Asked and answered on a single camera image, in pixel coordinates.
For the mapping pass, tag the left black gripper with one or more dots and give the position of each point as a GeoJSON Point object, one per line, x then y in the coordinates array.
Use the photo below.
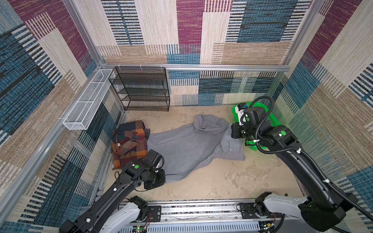
{"type": "Point", "coordinates": [162, 179]}

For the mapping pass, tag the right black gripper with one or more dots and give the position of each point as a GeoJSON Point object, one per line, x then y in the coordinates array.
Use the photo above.
{"type": "Point", "coordinates": [235, 127]}

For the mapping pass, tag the grey long sleeve shirt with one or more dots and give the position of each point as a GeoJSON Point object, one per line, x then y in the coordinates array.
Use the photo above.
{"type": "Point", "coordinates": [196, 145]}

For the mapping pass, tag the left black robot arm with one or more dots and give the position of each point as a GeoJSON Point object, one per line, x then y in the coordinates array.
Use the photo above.
{"type": "Point", "coordinates": [99, 218]}

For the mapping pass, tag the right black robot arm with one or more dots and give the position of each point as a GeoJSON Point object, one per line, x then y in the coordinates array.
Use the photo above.
{"type": "Point", "coordinates": [326, 205]}

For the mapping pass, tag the folded plaid flannel shirt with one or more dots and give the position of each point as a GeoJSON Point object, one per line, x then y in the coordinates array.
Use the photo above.
{"type": "Point", "coordinates": [128, 143]}

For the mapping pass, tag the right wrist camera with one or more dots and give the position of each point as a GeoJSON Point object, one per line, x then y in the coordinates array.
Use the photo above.
{"type": "Point", "coordinates": [240, 112]}

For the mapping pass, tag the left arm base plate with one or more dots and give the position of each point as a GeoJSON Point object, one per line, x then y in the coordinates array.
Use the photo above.
{"type": "Point", "coordinates": [151, 213]}

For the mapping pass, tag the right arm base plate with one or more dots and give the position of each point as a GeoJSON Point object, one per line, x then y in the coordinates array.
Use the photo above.
{"type": "Point", "coordinates": [255, 211]}

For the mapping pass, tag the black wire shelf rack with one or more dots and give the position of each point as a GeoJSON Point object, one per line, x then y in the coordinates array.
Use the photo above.
{"type": "Point", "coordinates": [141, 88]}

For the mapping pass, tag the aluminium front rail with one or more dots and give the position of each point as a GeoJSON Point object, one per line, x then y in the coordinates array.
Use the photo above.
{"type": "Point", "coordinates": [205, 212]}

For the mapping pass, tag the aluminium rail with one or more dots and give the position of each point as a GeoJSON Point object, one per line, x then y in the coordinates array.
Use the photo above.
{"type": "Point", "coordinates": [199, 67]}
{"type": "Point", "coordinates": [205, 212]}

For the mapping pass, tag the white wire mesh tray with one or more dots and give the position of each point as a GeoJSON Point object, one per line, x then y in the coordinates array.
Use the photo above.
{"type": "Point", "coordinates": [84, 110]}

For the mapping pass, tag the aluminium back rail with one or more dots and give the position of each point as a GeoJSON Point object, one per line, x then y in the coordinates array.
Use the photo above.
{"type": "Point", "coordinates": [199, 67]}

